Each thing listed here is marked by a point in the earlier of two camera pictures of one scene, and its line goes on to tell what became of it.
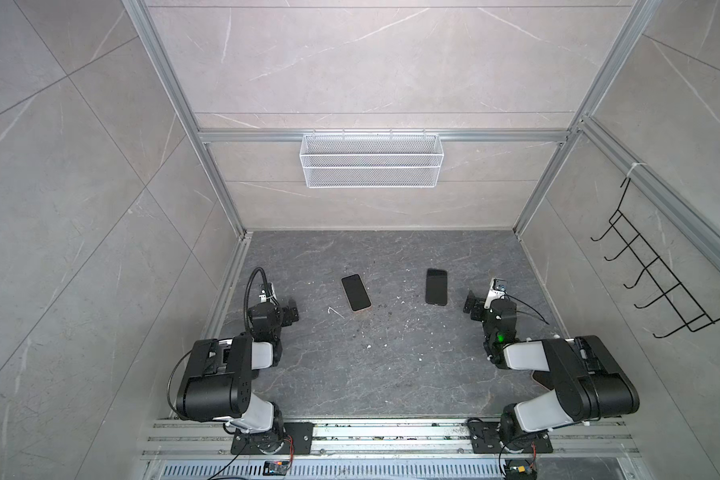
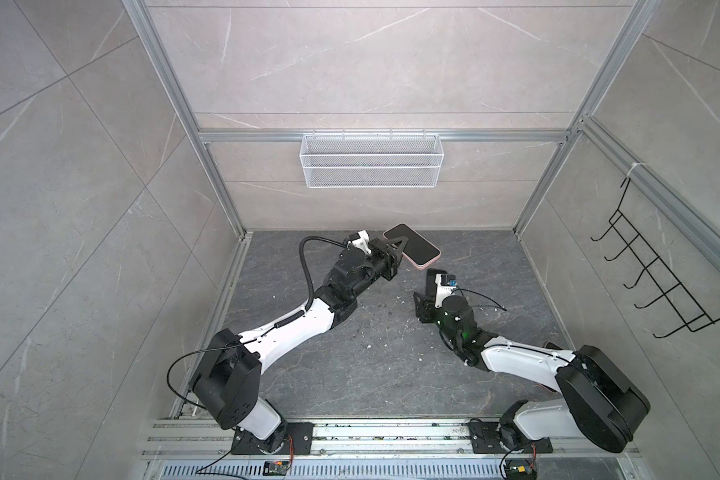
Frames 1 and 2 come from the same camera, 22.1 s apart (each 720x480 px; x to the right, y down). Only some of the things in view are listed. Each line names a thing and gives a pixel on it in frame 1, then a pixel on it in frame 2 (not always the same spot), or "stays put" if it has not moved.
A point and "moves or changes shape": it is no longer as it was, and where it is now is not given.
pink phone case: [362, 309] moves or changes shape
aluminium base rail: [395, 450] stays put
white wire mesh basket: [371, 161] stays put
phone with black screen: [355, 292] moves or changes shape
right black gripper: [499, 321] -> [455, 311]
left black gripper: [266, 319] -> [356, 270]
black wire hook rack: [694, 317] stays put
